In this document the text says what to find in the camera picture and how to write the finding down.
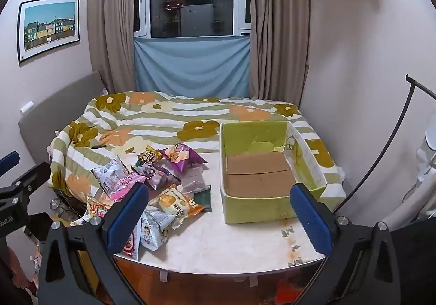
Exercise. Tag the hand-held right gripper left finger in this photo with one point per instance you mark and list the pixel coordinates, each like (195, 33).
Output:
(127, 213)

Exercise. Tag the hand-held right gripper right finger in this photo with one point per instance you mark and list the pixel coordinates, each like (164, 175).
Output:
(311, 220)

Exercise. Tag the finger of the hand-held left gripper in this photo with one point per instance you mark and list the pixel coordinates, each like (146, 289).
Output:
(34, 175)
(8, 162)

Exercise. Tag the silver grey snack packet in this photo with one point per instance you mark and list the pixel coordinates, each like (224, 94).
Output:
(109, 175)

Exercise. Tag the white and brown snack bag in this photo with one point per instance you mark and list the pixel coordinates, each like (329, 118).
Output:
(155, 175)

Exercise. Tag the yellow-green cardboard box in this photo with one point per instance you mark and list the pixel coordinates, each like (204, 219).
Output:
(259, 172)

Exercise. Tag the pink snack packet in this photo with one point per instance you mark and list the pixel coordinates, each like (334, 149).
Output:
(124, 186)

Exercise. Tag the silver blue snack packet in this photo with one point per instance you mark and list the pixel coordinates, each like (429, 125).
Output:
(153, 226)

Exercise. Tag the red white snack packet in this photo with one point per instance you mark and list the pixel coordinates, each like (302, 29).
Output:
(133, 243)

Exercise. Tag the orange red snack packet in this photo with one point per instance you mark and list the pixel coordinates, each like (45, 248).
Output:
(97, 208)

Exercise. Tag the glass jar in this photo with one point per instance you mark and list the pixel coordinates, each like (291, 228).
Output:
(55, 206)

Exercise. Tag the cream orange snack packet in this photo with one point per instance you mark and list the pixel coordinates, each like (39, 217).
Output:
(177, 204)

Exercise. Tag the gold chocolate snack packet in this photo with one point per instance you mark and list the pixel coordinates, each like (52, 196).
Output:
(151, 155)

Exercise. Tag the grey headboard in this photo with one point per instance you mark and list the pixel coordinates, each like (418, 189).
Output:
(58, 111)

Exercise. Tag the clear white snack packet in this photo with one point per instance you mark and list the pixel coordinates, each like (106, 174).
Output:
(196, 180)

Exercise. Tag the dark green snack packet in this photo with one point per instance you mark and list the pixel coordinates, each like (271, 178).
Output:
(205, 201)

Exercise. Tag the purple chips snack packet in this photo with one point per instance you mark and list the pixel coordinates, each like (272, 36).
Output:
(185, 158)

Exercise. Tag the floral striped blanket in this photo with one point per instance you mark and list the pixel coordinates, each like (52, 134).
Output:
(163, 114)

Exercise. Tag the blue cloth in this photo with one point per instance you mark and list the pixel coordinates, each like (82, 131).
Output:
(190, 66)

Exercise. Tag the black curved pole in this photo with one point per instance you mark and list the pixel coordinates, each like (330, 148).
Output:
(409, 79)

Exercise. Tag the beige curtain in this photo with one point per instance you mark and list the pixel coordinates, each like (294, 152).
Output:
(115, 19)
(279, 36)

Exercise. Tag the white wall switch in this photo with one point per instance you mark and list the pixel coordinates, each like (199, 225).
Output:
(26, 107)

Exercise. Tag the framed wall poster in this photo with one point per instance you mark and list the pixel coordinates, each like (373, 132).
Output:
(47, 29)

